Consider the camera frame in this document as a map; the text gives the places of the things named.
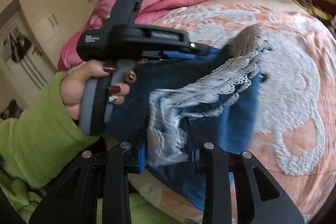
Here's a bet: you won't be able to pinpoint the green sleeve forearm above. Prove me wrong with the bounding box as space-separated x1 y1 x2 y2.
1 72 98 222

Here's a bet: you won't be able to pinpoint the left hand red nails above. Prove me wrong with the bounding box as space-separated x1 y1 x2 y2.
60 60 137 121

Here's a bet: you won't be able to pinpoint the cream wardrobe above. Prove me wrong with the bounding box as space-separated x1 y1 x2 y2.
1 0 98 108

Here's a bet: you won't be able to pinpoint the peach white patterned bedspread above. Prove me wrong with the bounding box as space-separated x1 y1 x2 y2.
128 0 336 224

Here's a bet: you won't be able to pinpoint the blue denim pants lace trim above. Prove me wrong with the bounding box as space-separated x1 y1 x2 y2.
107 25 265 209

